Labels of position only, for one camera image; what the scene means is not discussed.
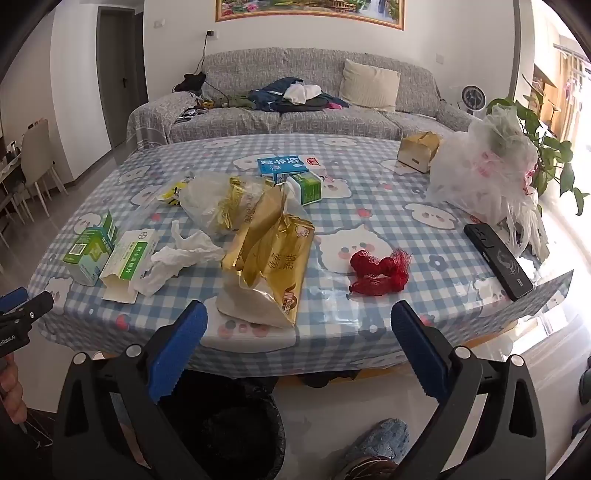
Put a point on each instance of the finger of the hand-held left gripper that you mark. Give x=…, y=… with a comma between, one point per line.
x=32, y=307
x=11, y=297

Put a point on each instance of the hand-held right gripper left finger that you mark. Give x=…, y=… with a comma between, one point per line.
x=184, y=350

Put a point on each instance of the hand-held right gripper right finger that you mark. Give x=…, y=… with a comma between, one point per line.
x=415, y=355

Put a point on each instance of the black-lined trash bin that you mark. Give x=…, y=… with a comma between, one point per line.
x=226, y=424

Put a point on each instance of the white tissue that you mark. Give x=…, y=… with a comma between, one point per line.
x=184, y=254

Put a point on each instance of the yellow snack wrapper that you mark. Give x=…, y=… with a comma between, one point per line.
x=173, y=194

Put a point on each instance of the blue milk carton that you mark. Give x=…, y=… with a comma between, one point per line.
x=279, y=167

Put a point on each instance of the person's left hand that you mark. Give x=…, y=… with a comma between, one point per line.
x=11, y=392

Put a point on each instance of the blue fuzzy slipper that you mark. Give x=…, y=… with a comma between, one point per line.
x=376, y=438

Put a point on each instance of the red mesh net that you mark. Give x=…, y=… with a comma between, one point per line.
x=376, y=272

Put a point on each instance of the white and green medicine box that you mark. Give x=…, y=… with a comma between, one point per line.
x=129, y=261

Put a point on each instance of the gold tissue packet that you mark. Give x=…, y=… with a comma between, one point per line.
x=272, y=258

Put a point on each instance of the beige dining chair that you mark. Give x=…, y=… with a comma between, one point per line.
x=39, y=161

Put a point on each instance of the clear plastic bag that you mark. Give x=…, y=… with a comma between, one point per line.
x=201, y=203

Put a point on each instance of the blue checked bear tablecloth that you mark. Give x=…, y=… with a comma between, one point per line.
x=383, y=207

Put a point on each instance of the gold foil wrappers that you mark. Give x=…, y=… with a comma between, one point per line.
x=233, y=203

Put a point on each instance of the white plastic bag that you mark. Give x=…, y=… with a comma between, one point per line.
x=475, y=170

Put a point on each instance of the green and white carton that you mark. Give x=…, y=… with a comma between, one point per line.
x=307, y=189

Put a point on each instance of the tan paper box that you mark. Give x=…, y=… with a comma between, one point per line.
x=418, y=150

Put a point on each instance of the striped cloth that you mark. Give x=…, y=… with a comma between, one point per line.
x=187, y=115

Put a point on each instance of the grey covered sofa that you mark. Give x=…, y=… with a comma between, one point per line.
x=258, y=124

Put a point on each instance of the green potted plant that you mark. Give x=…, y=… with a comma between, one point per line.
x=549, y=152

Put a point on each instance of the dark grey door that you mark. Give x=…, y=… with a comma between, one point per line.
x=117, y=78

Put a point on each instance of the olive green cloth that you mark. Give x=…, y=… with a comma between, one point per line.
x=235, y=100

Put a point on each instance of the white standing fan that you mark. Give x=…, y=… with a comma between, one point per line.
x=474, y=99

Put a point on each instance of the black cloth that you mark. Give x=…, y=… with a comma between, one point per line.
x=190, y=82

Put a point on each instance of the pile of clothes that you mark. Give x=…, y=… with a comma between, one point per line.
x=286, y=97

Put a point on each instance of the cream pillow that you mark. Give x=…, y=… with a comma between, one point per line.
x=369, y=85

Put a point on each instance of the framed landscape picture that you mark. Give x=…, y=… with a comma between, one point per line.
x=304, y=11

